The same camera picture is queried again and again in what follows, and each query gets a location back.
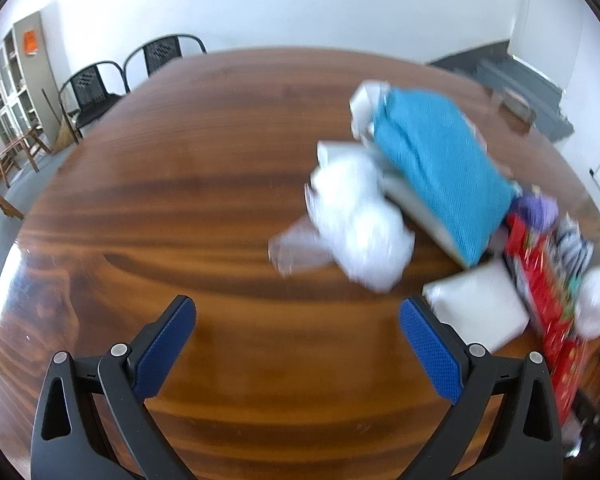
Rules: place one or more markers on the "blue towel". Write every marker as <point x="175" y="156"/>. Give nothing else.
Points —
<point x="440" y="170"/>

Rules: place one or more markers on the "purple garbage bag roll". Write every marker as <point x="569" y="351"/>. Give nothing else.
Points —
<point x="532" y="210"/>

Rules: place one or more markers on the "white soft packet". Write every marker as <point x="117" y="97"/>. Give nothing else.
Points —
<point x="472" y="305"/>

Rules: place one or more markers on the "wooden bench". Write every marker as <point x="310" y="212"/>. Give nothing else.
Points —
<point x="22" y="147"/>

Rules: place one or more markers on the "grey bookshelf cabinet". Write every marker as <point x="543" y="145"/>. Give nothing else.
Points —
<point x="42" y="85"/>

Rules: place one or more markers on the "grey staircase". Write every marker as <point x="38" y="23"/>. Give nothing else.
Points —
<point x="505" y="65"/>

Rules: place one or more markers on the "black metal chair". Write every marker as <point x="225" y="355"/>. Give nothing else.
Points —
<point x="160" y="52"/>
<point x="87" y="87"/>

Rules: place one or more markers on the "straw broom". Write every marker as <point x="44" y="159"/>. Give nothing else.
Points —
<point x="65" y="135"/>

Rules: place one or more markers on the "wooden desktop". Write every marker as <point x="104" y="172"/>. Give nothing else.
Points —
<point x="205" y="185"/>

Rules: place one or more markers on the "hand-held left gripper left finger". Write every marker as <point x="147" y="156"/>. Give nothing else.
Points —
<point x="162" y="345"/>

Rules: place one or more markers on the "white glass-door cabinet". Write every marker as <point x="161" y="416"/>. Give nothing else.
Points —
<point x="2" y="95"/>

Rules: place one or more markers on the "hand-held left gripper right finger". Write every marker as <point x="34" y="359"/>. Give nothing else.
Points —
<point x="432" y="350"/>

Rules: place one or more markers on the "crumpled white plastic bag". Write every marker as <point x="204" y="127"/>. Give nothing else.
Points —
<point x="360" y="220"/>
<point x="595" y="300"/>

